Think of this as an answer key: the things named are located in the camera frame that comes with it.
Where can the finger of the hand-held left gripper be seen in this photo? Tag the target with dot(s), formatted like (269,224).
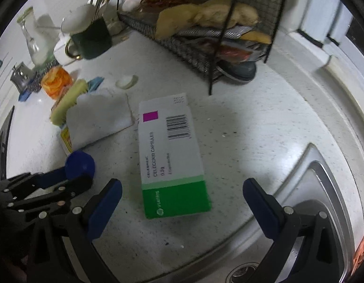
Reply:
(80,165)
(67,196)

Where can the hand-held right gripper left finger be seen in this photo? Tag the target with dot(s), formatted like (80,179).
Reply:
(105,209)

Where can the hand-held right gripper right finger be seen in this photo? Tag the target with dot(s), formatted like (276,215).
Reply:
(261,209)

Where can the white green medicine box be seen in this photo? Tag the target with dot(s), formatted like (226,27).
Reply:
(170,159)

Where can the orange plastic cup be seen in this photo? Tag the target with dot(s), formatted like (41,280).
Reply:
(56,81)

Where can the steel sink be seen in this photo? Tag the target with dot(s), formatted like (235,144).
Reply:
(326,188)

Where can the black gas stove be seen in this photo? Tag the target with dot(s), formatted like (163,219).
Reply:
(3,144)

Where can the white measuring scoop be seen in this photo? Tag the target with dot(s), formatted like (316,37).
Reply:
(126,82)

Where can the steel wool scrubber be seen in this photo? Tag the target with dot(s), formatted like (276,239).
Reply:
(37,79)

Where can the orange cloth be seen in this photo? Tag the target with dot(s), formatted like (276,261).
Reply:
(363,250)

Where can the glass carafe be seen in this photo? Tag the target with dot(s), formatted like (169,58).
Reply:
(37,44)

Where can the dark round dish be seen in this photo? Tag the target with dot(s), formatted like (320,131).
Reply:
(240,70)

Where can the white ladle spoon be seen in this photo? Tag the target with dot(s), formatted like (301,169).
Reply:
(81,17)

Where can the red orange packet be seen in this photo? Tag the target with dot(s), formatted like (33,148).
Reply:
(235,53)

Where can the garlic bulb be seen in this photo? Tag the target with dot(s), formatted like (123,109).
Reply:
(129,4)

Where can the window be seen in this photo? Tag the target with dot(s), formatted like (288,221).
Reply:
(320,8)

